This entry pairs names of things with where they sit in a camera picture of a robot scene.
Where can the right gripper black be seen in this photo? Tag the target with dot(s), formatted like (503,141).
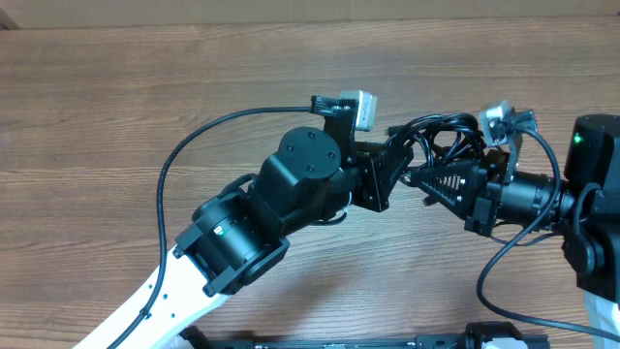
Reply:
(484,181)

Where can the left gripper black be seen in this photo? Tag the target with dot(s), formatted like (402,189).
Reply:
(375,174)

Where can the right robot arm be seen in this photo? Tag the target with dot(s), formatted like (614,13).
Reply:
(519,182)

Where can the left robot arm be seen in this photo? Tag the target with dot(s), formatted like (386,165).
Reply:
(240,234)

